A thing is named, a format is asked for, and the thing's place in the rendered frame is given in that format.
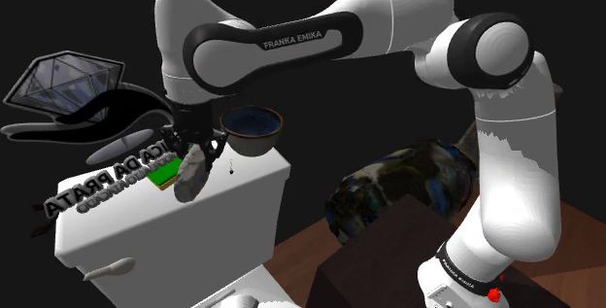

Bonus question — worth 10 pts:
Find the blue and brown bowl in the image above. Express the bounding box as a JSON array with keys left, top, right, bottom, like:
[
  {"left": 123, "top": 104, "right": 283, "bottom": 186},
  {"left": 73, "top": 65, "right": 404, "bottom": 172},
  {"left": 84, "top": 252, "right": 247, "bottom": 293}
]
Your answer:
[{"left": 219, "top": 105, "right": 285, "bottom": 158}]

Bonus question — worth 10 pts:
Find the dark raised lettering sign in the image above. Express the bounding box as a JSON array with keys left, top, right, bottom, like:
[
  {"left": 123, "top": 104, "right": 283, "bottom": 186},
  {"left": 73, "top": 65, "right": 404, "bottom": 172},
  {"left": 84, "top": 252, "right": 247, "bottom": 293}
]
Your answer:
[{"left": 42, "top": 143, "right": 184, "bottom": 220}]

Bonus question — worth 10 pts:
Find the green and yellow sponge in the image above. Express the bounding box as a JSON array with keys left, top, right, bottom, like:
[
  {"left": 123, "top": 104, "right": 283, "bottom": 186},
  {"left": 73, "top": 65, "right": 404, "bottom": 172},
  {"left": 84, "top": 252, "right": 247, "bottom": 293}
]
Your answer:
[{"left": 146, "top": 145, "right": 191, "bottom": 191}]

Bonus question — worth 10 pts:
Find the dark brown robot stand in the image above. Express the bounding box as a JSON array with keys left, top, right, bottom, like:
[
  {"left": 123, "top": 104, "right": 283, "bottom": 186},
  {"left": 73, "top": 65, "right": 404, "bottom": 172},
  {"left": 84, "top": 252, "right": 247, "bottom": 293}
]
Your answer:
[{"left": 305, "top": 193, "right": 559, "bottom": 308}]

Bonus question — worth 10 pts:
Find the black framed glass diamond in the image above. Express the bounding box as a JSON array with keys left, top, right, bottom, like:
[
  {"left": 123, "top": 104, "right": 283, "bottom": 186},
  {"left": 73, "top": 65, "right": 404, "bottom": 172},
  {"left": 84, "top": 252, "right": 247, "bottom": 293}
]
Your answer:
[{"left": 2, "top": 51, "right": 127, "bottom": 124}]

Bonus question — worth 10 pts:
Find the black curved ornament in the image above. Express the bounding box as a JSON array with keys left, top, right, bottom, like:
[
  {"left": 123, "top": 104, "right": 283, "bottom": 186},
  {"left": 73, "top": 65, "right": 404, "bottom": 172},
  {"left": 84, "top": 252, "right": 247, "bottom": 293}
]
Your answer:
[{"left": 0, "top": 84, "right": 173, "bottom": 145}]

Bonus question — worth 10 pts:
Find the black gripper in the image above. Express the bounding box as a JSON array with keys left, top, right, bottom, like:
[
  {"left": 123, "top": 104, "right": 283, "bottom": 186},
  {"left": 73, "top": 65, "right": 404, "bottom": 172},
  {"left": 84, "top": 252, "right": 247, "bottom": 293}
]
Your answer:
[{"left": 159, "top": 101, "right": 229, "bottom": 172}]

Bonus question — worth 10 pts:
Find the grey oval disc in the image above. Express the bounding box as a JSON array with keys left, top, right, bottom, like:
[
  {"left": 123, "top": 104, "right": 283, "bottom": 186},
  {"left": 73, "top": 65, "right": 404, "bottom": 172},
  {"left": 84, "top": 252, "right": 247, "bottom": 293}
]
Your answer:
[{"left": 85, "top": 128, "right": 155, "bottom": 166}]

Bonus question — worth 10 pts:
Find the white toilet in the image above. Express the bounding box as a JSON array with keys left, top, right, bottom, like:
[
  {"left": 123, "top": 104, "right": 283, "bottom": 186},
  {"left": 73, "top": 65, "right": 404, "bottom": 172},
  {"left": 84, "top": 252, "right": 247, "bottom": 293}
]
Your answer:
[{"left": 53, "top": 142, "right": 304, "bottom": 308}]

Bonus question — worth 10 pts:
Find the grey stone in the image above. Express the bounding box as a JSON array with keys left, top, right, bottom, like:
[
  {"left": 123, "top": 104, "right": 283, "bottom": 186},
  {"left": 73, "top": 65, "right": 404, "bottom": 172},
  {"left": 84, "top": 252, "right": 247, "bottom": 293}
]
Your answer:
[{"left": 173, "top": 146, "right": 210, "bottom": 203}]

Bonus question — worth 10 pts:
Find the dark patterned bag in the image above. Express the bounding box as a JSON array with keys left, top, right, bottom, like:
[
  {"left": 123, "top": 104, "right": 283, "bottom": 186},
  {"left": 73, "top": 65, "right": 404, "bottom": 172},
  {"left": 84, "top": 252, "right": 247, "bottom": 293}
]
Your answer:
[{"left": 323, "top": 140, "right": 478, "bottom": 245}]

